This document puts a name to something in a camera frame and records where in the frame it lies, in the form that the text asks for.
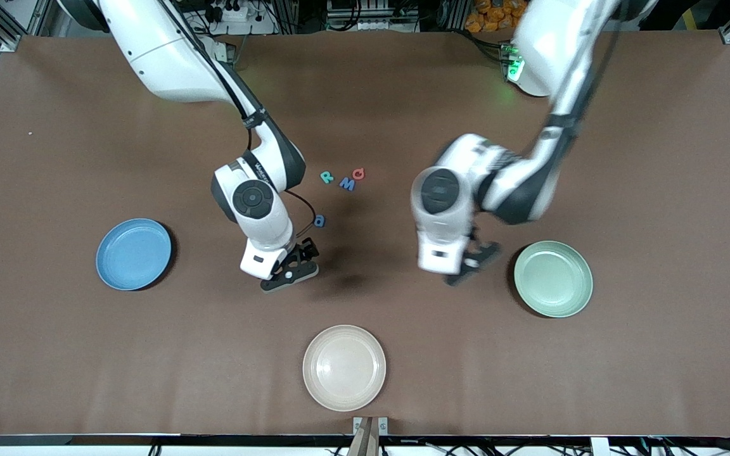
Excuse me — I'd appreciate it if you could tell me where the metal clamp bracket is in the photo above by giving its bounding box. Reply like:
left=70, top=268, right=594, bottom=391
left=352, top=416, right=388, bottom=438

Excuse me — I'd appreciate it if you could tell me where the white power strip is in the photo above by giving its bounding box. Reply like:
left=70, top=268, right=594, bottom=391
left=203, top=0, right=258, bottom=20

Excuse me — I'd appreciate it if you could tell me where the orange packet pile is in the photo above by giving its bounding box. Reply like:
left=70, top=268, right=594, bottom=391
left=465, top=0, right=519, bottom=32

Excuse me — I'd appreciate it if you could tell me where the green round plate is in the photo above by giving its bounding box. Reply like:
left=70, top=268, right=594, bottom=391
left=514, top=241, right=594, bottom=319

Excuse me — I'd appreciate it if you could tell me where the beige round plate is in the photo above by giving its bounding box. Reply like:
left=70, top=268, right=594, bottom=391
left=302, top=325, right=387, bottom=412

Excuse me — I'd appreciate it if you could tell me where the blue round plate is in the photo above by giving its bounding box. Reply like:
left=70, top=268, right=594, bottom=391
left=96, top=218, right=172, bottom=291

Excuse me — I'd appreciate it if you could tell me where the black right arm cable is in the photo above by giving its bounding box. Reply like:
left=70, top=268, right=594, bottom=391
left=162, top=0, right=318, bottom=241

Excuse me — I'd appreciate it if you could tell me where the white electronics rack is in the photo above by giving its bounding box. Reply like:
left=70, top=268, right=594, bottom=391
left=327, top=0, right=419, bottom=32

